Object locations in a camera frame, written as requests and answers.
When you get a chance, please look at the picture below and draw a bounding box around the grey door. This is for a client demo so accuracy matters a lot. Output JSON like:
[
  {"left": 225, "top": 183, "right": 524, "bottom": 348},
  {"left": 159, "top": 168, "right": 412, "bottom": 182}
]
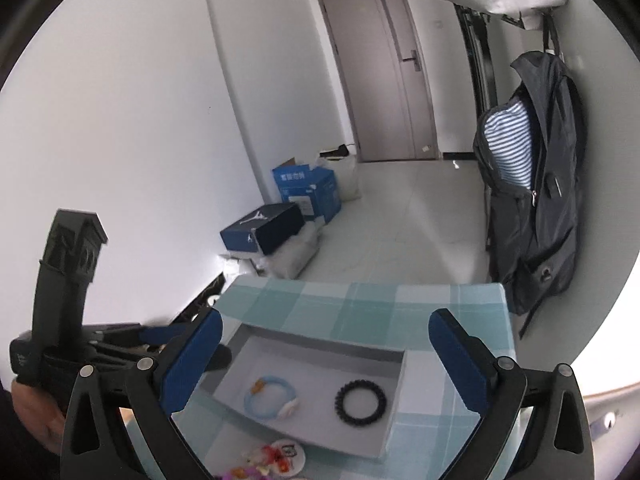
[{"left": 319, "top": 0, "right": 438, "bottom": 162}]

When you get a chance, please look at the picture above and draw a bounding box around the blue cardboard box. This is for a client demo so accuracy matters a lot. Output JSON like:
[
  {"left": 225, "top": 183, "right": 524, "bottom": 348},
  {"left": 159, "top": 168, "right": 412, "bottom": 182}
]
[{"left": 272, "top": 164, "right": 342, "bottom": 224}]

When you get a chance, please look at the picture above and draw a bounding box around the round red white badge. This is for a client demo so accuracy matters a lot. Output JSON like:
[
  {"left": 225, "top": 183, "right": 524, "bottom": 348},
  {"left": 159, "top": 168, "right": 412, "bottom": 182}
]
[{"left": 259, "top": 439, "right": 307, "bottom": 479}]

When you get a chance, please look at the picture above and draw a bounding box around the light blue ring bracelet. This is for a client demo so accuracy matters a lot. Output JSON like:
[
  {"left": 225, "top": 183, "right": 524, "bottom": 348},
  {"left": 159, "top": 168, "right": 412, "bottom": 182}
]
[{"left": 243, "top": 374, "right": 302, "bottom": 422}]

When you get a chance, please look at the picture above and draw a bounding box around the teal plaid tablecloth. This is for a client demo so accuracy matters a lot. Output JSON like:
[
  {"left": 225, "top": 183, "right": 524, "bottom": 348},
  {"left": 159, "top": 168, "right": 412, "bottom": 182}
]
[{"left": 174, "top": 276, "right": 514, "bottom": 479}]

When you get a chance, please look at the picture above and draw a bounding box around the pink white hair accessory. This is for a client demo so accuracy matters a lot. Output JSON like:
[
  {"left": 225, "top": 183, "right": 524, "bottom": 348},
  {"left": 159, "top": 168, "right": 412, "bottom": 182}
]
[{"left": 221, "top": 446, "right": 279, "bottom": 480}]

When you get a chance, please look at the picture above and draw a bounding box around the white plastic bag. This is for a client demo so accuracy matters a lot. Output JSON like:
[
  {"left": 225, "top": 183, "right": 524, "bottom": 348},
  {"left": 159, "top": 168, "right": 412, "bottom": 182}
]
[{"left": 317, "top": 144, "right": 361, "bottom": 202}]

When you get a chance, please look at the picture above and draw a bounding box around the grey cardboard box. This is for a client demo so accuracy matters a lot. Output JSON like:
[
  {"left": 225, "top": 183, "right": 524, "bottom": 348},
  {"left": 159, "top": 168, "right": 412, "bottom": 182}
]
[{"left": 202, "top": 324, "right": 406, "bottom": 458}]

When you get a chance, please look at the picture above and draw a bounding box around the person's left hand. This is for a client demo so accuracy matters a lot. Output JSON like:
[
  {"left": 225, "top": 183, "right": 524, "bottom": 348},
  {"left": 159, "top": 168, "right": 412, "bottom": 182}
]
[{"left": 11, "top": 379, "right": 65, "bottom": 455}]

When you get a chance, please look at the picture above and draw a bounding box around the black spiral hair tie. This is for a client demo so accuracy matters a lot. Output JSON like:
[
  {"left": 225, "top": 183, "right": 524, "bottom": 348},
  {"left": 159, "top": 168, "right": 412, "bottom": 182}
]
[{"left": 334, "top": 378, "right": 388, "bottom": 428}]

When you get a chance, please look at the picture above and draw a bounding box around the black framed mirror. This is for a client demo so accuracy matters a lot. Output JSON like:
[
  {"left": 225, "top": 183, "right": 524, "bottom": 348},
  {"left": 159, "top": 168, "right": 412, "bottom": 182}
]
[{"left": 451, "top": 1, "right": 501, "bottom": 261}]

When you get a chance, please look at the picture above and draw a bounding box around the dark blue shoe box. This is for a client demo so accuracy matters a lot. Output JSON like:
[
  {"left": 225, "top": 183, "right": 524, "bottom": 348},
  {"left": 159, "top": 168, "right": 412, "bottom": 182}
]
[{"left": 220, "top": 203, "right": 305, "bottom": 256}]

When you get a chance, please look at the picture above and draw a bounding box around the black backpack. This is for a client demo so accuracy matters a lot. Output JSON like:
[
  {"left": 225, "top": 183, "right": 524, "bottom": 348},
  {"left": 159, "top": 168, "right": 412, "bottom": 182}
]
[{"left": 473, "top": 51, "right": 587, "bottom": 323}]

